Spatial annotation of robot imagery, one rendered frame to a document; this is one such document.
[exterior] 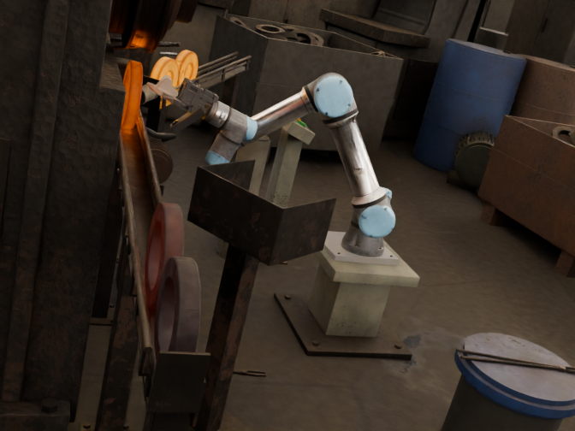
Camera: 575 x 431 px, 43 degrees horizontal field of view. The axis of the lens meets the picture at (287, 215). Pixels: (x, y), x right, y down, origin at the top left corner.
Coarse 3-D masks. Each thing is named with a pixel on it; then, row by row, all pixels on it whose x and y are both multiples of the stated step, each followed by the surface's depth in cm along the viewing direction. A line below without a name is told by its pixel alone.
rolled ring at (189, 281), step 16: (176, 272) 108; (192, 272) 108; (160, 288) 119; (176, 288) 106; (192, 288) 105; (160, 304) 118; (176, 304) 105; (192, 304) 104; (160, 320) 118; (176, 320) 104; (192, 320) 104; (160, 336) 116; (176, 336) 103; (192, 336) 104
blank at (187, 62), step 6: (180, 54) 264; (186, 54) 265; (192, 54) 268; (180, 60) 263; (186, 60) 265; (192, 60) 269; (180, 66) 262; (186, 66) 266; (192, 66) 271; (180, 72) 263; (186, 72) 274; (192, 72) 273; (180, 78) 265; (192, 78) 274; (180, 84) 266
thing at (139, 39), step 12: (144, 0) 177; (156, 0) 177; (168, 0) 177; (144, 12) 179; (156, 12) 180; (144, 24) 182; (156, 24) 183; (144, 36) 187; (156, 36) 187; (156, 48) 191
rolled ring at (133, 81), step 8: (128, 64) 204; (136, 64) 201; (128, 72) 202; (136, 72) 198; (128, 80) 209; (136, 80) 197; (128, 88) 198; (136, 88) 197; (128, 96) 197; (136, 96) 197; (128, 104) 197; (136, 104) 198; (128, 112) 199; (136, 112) 199; (128, 120) 201; (136, 120) 201
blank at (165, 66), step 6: (162, 60) 251; (168, 60) 252; (174, 60) 256; (156, 66) 250; (162, 66) 250; (168, 66) 253; (174, 66) 257; (156, 72) 249; (162, 72) 250; (168, 72) 254; (174, 72) 258; (156, 78) 249; (174, 78) 260; (174, 84) 262
